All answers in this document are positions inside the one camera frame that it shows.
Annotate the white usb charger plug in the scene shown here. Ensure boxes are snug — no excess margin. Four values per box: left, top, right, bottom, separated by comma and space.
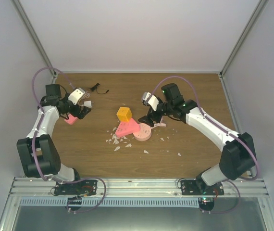
84, 101, 93, 108

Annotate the round pink power strip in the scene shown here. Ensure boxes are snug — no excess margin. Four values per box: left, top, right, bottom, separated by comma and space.
133, 121, 168, 142

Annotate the pink plug adapter block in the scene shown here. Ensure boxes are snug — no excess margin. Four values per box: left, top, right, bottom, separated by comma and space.
64, 114, 78, 125

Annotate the pink usb cable bundle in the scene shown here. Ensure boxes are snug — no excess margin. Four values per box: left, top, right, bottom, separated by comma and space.
80, 92, 91, 106

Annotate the pink triangular power socket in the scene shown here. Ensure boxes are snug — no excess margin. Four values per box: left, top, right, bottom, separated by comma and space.
115, 118, 140, 138

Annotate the black power adapter with cable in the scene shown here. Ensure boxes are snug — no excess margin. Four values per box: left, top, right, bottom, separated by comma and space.
82, 83, 109, 95

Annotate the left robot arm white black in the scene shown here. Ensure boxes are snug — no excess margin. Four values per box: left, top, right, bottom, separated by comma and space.
16, 84, 91, 194

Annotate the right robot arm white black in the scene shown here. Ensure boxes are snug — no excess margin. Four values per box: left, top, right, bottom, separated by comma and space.
139, 83, 257, 195

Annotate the yellow cube socket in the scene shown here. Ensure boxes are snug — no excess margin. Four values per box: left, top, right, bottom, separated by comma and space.
116, 107, 132, 122

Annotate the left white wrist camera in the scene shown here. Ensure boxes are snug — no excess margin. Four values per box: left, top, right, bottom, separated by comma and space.
68, 88, 85, 105

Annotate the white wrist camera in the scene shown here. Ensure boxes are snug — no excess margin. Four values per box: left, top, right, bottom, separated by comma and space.
68, 88, 85, 105
141, 92, 161, 112

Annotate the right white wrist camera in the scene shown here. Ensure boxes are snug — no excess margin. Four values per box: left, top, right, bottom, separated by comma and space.
141, 92, 161, 112

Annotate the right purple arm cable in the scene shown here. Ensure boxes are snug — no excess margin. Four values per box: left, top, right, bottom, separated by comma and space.
151, 76, 262, 215

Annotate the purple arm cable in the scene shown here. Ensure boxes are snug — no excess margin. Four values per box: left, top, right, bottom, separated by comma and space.
151, 76, 262, 215
31, 67, 106, 215

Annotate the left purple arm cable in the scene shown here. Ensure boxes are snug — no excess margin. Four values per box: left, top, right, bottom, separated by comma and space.
31, 67, 106, 215

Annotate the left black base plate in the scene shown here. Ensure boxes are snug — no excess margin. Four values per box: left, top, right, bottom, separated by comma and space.
50, 180, 98, 196

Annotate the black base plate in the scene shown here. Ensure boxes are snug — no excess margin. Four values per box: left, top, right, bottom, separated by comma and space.
50, 180, 98, 196
178, 179, 224, 196

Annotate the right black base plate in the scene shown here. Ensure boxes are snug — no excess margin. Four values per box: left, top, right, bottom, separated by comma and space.
178, 179, 224, 196

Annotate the slotted grey cable duct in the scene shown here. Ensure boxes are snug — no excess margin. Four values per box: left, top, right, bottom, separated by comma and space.
20, 197, 199, 208

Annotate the aluminium front rail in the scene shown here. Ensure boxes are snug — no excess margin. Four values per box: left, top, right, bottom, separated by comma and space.
9, 178, 269, 198

